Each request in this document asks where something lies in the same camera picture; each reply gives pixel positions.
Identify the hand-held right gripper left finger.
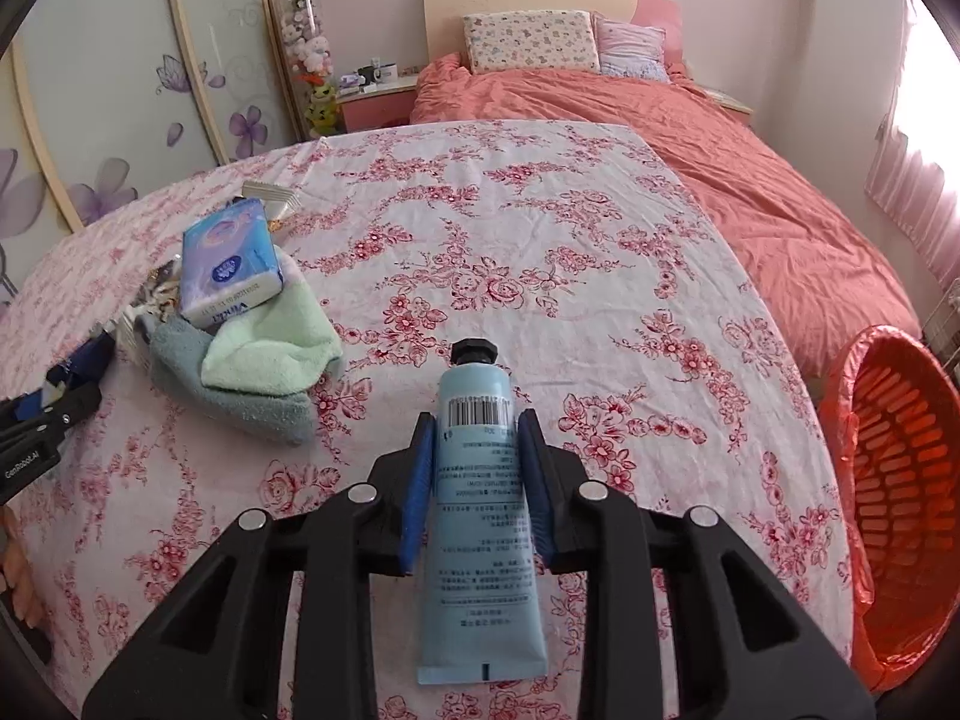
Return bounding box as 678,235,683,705
81,411,437,720

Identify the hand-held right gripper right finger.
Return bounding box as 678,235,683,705
516,409,877,720

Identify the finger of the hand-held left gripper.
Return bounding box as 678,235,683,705
0,381,104,443
43,330,117,392

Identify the light blue cream tube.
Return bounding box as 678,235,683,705
416,339,550,685

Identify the teal towel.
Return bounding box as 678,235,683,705
142,315,320,447

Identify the blue tissue pack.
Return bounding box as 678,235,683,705
178,197,286,329

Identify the light green towel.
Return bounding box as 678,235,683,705
201,251,344,397

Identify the red plastic bag liner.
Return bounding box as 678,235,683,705
817,325,960,695

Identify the orange plastic basket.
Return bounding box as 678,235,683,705
817,325,960,695

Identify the person's left hand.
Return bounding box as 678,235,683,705
0,506,35,627

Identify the pink floral tablecloth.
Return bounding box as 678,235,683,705
0,118,856,720

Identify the flower print sliding wardrobe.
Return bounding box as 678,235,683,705
0,0,297,301

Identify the coral duvet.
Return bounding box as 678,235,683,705
409,52,923,380

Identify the pink nightstand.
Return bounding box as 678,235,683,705
701,86,755,121
335,82,421,136

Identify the clear tube of plush toys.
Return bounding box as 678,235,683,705
274,0,335,80

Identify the floral print pillow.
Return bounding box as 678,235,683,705
461,10,601,76

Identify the pink striped pillow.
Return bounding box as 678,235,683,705
592,13,668,83

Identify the pink curtain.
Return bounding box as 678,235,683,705
862,0,960,301

